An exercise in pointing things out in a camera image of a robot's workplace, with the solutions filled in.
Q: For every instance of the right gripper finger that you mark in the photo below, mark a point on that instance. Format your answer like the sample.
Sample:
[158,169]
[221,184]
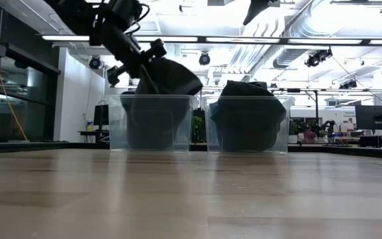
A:
[257,8]

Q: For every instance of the black background robot arm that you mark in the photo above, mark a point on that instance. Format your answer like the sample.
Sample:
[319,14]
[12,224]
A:
[328,126]

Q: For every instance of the small black computer monitor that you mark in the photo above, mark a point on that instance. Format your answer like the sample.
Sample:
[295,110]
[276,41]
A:
[100,114]

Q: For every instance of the overhead LED light bar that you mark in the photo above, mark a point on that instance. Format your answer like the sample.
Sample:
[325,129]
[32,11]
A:
[177,38]

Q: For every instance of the clear plastic bin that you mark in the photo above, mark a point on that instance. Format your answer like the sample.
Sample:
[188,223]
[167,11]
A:
[114,132]
[214,146]

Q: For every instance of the small yellow bottle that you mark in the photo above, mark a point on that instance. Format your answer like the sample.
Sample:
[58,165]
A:
[88,126]

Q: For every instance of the black office desk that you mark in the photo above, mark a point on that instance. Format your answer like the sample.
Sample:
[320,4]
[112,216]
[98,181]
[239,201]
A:
[93,133]

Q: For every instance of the small green plant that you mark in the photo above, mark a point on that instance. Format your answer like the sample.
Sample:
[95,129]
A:
[198,127]

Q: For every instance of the wide black computer monitor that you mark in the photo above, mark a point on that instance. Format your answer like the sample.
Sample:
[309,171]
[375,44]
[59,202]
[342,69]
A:
[373,116]

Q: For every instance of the black ceiling camera cluster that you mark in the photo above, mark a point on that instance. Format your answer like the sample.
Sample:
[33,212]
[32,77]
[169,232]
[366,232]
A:
[348,84]
[317,59]

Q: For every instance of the black ceiling rail fixture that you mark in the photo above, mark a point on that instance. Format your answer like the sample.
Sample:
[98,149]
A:
[360,2]

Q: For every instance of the black desk frame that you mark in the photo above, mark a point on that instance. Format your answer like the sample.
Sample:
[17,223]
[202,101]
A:
[316,106]

